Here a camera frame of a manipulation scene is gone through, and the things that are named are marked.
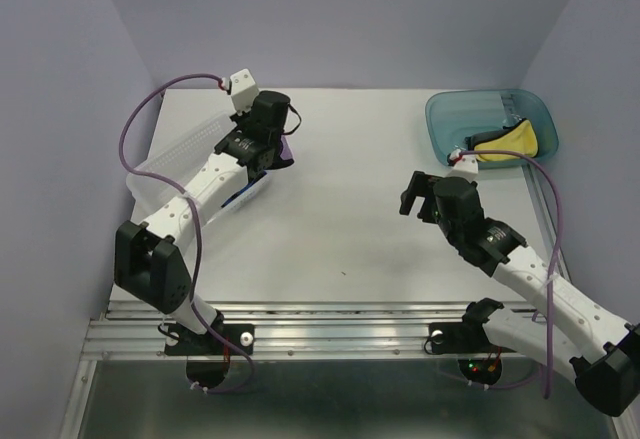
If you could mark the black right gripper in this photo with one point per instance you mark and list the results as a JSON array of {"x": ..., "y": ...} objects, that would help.
[{"x": 421, "y": 185}]

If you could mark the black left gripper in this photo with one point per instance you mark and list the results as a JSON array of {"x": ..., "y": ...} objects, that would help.
[{"x": 241, "y": 120}]

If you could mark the purple microfiber towel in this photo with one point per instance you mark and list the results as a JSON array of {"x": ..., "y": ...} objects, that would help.
[{"x": 287, "y": 151}]

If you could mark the blue microfiber towel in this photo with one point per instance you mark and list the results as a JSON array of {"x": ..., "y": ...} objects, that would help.
[{"x": 245, "y": 196}]

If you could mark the yellow and black towel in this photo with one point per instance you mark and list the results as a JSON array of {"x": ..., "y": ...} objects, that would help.
[{"x": 519, "y": 138}]

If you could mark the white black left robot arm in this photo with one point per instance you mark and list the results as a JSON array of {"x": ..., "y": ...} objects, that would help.
[{"x": 158, "y": 259}]

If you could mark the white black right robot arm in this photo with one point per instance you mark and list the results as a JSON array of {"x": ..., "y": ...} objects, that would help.
[{"x": 583, "y": 342}]

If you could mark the teal translucent plastic bin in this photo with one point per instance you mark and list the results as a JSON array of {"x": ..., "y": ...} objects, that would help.
[{"x": 451, "y": 117}]

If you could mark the white perforated plastic basket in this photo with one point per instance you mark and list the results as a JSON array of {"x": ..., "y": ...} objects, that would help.
[{"x": 179, "y": 161}]

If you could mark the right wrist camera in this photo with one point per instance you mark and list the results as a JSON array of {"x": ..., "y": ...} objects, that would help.
[{"x": 462, "y": 166}]

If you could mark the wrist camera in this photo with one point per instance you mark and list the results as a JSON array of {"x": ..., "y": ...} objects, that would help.
[
  {"x": 243, "y": 90},
  {"x": 462, "y": 166}
]

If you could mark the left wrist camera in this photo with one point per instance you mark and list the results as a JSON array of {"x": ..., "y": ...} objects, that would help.
[{"x": 243, "y": 90}]

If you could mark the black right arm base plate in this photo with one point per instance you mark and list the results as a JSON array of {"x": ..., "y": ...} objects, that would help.
[{"x": 461, "y": 338}]

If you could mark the aluminium mounting rail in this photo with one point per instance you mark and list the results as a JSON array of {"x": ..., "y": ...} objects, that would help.
[{"x": 284, "y": 331}]

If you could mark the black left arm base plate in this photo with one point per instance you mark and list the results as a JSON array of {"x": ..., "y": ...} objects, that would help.
[{"x": 180, "y": 341}]

